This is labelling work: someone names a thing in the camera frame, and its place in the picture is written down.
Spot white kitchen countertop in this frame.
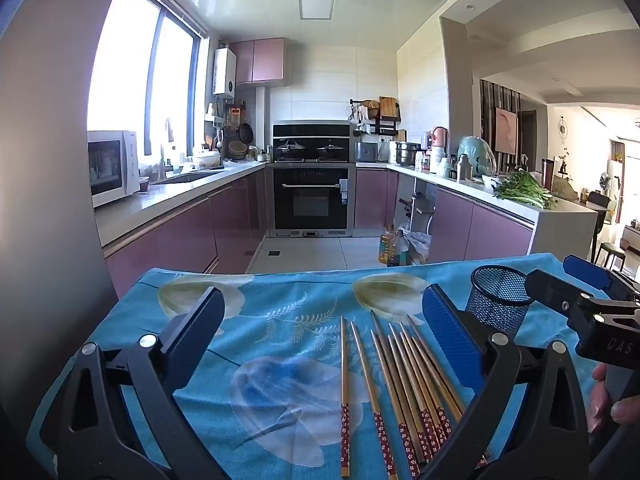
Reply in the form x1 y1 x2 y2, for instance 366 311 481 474
95 160 267 247
355 160 599 233

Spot black stool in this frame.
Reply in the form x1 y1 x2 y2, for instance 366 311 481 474
597 242 627 274

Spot black mesh utensil holder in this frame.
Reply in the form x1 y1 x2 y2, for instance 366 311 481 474
465 266 534 339

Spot yellow cooking oil bottle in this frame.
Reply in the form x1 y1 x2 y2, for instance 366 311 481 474
378 225 396 266

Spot pink wall painting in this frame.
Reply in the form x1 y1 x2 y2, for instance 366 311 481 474
495 107 519 154

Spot blue floral tablecloth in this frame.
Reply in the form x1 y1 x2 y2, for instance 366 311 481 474
25 252 640 480

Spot pink lower cabinets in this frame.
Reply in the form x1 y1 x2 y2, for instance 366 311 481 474
102 167 268 301
355 167 536 264

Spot dark cooking oil bottle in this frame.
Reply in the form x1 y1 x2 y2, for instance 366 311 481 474
387 230 410 267

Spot white wall water heater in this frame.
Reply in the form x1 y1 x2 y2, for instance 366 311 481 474
212 49 237 97

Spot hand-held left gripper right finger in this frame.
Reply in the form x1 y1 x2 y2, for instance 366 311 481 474
421 284 592 480

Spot bunch of wooden chopsticks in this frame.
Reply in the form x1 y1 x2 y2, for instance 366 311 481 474
339 310 488 480

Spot green leafy vegetables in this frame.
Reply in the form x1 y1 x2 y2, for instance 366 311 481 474
492 170 559 210

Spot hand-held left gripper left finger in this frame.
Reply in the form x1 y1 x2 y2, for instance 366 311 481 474
55 286 241 480

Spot black built-in oven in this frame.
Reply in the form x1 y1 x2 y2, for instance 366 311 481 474
272 165 351 233

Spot white microwave oven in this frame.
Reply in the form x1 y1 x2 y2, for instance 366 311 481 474
87 130 141 209

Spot ceiling light panel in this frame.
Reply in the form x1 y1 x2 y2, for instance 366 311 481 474
298 0 335 21

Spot person's right hand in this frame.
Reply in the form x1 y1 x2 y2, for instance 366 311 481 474
587 363 640 437

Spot white plastic bag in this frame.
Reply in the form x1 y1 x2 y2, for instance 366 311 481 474
407 230 431 262

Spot steel stockpot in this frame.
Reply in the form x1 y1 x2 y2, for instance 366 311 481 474
395 141 421 167

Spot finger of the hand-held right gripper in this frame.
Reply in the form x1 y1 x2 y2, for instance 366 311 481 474
525 268 585 322
562 254 640 304

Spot kitchen window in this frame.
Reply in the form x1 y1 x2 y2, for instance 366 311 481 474
87 0 208 158

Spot pink upper cabinet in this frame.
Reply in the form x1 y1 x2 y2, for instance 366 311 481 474
229 37 287 86

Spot black range hood stove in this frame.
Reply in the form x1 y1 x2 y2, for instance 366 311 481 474
272 121 353 164

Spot black wall rack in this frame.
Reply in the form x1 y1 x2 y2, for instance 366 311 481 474
350 96 404 137

